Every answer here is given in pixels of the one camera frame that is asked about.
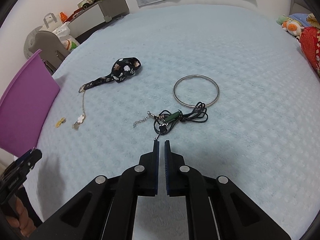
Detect black cord green pendant necklace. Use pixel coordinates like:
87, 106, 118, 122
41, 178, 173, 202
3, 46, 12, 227
132, 101, 209, 140

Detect large silver bangle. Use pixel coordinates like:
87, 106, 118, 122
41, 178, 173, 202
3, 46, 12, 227
172, 74, 220, 108

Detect yellow flower earrings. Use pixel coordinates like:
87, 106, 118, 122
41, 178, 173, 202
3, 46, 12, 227
55, 117, 66, 128

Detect black floral strap keychain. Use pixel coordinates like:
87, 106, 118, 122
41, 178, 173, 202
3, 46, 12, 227
79, 57, 142, 93

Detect left hand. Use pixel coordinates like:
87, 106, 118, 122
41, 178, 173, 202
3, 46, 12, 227
6, 197, 36, 237

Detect purple plastic tub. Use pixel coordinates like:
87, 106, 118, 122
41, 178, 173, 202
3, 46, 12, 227
1, 49, 60, 157

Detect light blue bed cover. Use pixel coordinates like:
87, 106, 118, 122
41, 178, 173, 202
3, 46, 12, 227
25, 5, 319, 239

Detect grey chair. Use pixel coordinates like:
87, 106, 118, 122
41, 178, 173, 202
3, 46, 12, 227
28, 31, 70, 74

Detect grey white floating desk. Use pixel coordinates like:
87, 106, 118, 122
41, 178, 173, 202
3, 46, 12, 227
68, 0, 130, 38

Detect white plastic bag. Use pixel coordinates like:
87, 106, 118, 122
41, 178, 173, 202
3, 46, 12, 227
53, 22, 80, 51

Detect white tote bag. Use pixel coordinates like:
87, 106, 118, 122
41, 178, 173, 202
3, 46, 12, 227
41, 12, 63, 31

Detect toy car on desk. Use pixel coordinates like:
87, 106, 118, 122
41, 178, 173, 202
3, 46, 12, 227
81, 0, 100, 10

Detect small plush toy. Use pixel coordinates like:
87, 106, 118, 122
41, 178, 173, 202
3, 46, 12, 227
276, 15, 305, 40

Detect red patterned quilt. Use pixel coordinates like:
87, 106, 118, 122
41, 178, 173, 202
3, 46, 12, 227
300, 27, 320, 76

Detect grey headboard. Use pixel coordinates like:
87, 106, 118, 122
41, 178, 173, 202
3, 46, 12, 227
290, 0, 311, 15

